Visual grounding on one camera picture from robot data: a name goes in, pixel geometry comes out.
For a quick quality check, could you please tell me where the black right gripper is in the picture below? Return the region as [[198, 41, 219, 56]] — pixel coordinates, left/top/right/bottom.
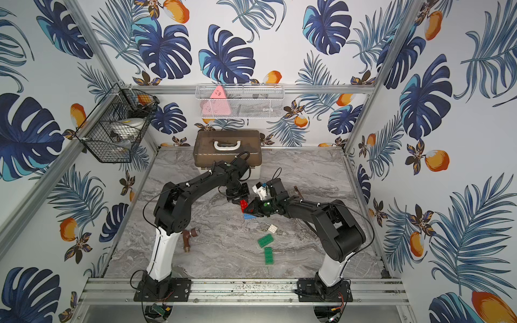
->
[[242, 198, 277, 216]]

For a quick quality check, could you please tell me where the red lego brick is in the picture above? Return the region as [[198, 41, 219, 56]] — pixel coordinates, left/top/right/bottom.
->
[[240, 199, 249, 213]]

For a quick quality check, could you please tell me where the blue lego brick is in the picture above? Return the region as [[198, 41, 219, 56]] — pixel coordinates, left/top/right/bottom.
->
[[243, 213, 257, 219]]

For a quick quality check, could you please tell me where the small white lego brick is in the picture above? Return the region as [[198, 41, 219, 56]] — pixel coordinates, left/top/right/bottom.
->
[[268, 224, 278, 233]]

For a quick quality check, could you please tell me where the green lego brick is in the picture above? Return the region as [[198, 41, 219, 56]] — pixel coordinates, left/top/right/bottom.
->
[[264, 247, 274, 265], [257, 234, 274, 248]]

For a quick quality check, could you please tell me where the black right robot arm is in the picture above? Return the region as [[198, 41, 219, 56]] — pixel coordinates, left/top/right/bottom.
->
[[244, 178, 366, 287]]

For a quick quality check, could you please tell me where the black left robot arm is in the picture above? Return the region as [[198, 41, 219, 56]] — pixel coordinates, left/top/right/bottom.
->
[[146, 152, 250, 283]]

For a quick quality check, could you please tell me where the brown lidded storage box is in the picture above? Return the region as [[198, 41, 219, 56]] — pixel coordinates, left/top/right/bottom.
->
[[193, 130, 262, 180]]

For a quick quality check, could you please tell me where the pink triangle card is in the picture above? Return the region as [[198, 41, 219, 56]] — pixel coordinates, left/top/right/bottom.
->
[[201, 86, 232, 117]]

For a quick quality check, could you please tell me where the white object in basket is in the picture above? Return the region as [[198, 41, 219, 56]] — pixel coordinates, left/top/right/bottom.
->
[[109, 118, 144, 141]]

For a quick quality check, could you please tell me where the white mesh wall basket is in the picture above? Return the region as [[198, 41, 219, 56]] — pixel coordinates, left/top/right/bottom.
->
[[195, 83, 285, 118]]

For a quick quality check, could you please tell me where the black wire basket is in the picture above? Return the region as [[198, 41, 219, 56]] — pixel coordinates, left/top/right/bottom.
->
[[74, 83, 160, 164]]

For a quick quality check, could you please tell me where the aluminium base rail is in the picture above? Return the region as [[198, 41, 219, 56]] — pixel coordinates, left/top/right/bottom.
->
[[79, 279, 409, 306]]

